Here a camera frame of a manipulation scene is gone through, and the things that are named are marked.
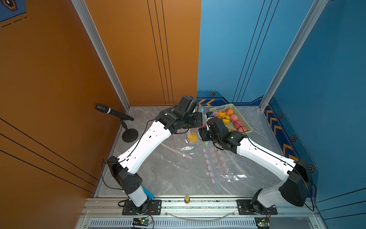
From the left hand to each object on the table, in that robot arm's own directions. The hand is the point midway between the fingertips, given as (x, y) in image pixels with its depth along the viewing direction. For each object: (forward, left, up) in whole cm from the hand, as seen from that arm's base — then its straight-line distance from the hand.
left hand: (203, 118), depth 72 cm
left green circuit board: (-41, +31, -33) cm, 61 cm away
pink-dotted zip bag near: (-13, -14, -30) cm, 36 cm away
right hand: (+1, 0, -11) cm, 11 cm away
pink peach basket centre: (+19, -29, -28) cm, 45 cm away
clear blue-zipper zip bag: (-6, +4, -2) cm, 7 cm away
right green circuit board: (-40, -31, -33) cm, 61 cm away
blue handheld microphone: (-29, +28, -31) cm, 51 cm away
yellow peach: (-2, +5, -14) cm, 15 cm away
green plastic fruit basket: (+22, -26, -34) cm, 48 cm away
